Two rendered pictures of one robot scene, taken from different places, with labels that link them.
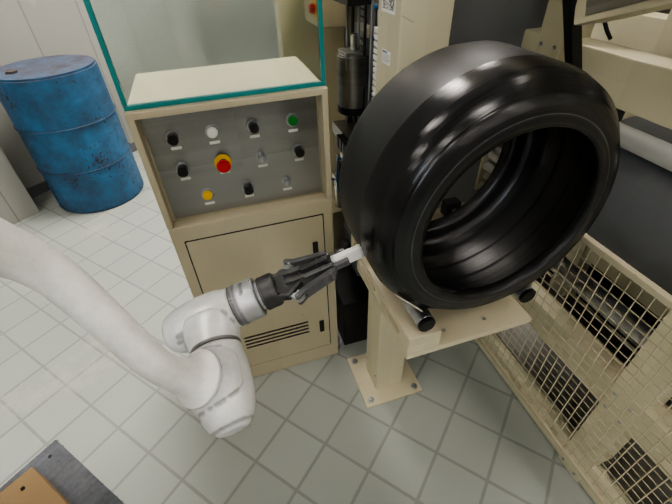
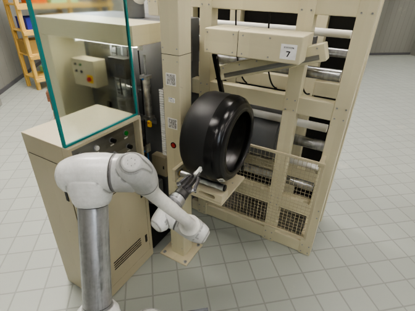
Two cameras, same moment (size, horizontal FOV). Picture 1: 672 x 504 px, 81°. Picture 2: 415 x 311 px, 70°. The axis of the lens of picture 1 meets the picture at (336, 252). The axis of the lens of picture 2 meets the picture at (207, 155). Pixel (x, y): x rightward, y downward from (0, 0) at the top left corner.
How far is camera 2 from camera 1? 109 cm
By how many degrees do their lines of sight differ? 38
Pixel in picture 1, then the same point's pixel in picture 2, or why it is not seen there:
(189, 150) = not seen: hidden behind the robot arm
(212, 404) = (200, 229)
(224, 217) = not seen: hidden behind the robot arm
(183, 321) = (164, 215)
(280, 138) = (121, 142)
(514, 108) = (237, 110)
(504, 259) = (230, 159)
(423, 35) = (185, 91)
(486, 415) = (231, 239)
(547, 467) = (262, 242)
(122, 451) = not seen: outside the picture
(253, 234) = (117, 194)
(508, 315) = (238, 179)
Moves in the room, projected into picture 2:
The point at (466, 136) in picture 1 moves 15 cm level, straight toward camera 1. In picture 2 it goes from (231, 120) to (244, 131)
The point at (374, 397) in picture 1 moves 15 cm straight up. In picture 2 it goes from (185, 260) to (185, 247)
